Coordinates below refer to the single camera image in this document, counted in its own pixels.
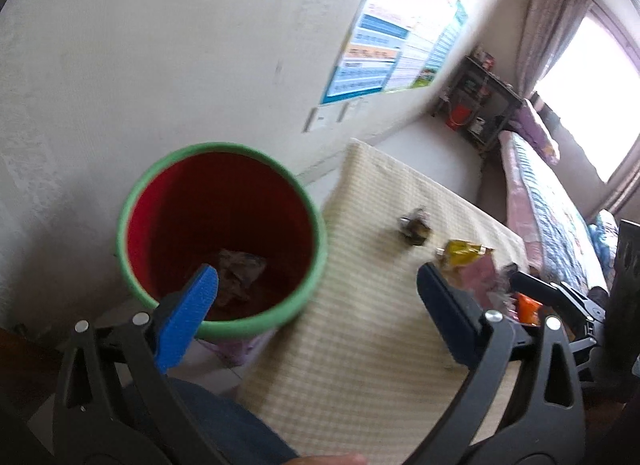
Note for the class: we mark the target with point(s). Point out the beige checked tablecloth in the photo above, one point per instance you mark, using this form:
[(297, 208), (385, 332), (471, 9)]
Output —
[(370, 325)]

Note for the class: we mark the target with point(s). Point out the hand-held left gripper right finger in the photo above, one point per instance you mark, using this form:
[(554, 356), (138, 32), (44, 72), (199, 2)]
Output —
[(450, 315)]

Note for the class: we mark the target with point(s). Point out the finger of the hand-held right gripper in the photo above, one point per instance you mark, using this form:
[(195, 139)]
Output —
[(555, 292), (590, 350)]

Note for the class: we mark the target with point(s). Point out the white chart wall poster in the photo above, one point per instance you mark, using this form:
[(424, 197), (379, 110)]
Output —
[(430, 45)]

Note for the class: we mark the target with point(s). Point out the silver blue wrapper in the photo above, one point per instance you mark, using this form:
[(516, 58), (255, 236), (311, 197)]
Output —
[(414, 227)]

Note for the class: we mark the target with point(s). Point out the orange wrapper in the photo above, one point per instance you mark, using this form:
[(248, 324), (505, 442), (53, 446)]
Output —
[(527, 309)]

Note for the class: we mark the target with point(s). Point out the red bin with green rim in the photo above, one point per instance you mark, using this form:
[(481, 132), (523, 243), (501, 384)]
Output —
[(165, 205)]

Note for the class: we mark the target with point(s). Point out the blue letter wall poster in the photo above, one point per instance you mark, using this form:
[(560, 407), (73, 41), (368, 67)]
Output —
[(365, 60)]

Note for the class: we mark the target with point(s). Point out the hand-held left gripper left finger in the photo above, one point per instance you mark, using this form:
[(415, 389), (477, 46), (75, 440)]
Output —
[(192, 315)]

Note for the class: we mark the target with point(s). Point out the blue floral pillow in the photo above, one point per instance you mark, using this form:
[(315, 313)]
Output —
[(605, 237)]

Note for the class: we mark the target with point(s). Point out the bright window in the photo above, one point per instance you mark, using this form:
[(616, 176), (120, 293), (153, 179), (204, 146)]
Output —
[(595, 90)]

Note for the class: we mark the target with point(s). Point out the patterned window curtain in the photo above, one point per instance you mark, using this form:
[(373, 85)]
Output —
[(550, 30), (625, 175)]

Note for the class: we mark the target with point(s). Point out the white wall plate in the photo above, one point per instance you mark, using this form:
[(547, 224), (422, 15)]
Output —
[(316, 119)]

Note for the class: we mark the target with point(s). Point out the dark metal shelf rack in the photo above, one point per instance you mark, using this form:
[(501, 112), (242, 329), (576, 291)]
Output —
[(482, 95)]

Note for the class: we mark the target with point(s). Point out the person's left leg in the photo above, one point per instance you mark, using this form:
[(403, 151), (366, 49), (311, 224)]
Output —
[(225, 420)]

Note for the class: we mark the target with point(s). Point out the pink floral pillow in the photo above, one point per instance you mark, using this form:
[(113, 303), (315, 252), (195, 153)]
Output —
[(537, 130)]

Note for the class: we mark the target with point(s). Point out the grey wrapper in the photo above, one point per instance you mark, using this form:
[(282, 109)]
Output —
[(240, 270)]

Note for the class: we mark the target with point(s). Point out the red bucket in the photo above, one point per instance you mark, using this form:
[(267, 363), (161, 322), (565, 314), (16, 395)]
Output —
[(458, 117)]

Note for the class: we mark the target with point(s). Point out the large yellow foil packet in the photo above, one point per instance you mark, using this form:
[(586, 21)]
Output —
[(462, 252)]

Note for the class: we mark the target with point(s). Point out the bed with patterned quilt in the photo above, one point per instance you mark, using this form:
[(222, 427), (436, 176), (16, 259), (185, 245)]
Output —
[(545, 205)]

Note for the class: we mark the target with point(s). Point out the crumpled pink white wrapper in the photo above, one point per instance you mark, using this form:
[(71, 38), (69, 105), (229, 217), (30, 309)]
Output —
[(480, 279)]

